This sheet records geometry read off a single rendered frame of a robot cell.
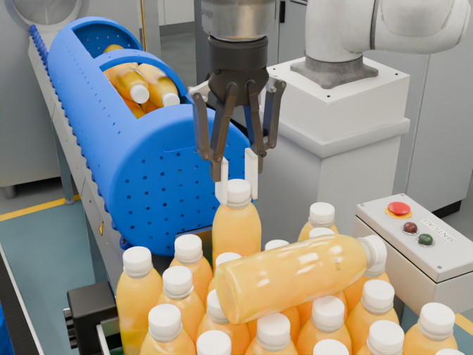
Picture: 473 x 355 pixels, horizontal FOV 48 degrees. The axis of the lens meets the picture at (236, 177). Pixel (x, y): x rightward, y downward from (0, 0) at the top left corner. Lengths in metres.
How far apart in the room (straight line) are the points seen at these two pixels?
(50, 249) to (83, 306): 1.94
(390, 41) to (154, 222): 0.76
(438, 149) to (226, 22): 2.22
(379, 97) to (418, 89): 1.05
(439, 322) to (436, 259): 0.16
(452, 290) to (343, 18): 0.78
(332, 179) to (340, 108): 0.20
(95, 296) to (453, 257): 0.55
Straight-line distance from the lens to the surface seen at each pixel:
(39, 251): 2.83
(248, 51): 0.66
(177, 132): 0.91
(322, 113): 1.38
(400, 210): 0.91
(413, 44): 1.41
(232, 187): 0.76
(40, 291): 2.57
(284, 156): 1.55
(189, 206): 0.98
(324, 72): 1.46
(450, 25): 1.39
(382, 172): 1.61
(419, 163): 2.71
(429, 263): 0.83
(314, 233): 0.81
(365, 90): 1.44
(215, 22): 0.65
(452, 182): 3.01
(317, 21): 1.43
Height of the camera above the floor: 1.57
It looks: 28 degrees down
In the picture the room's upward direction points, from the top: straight up
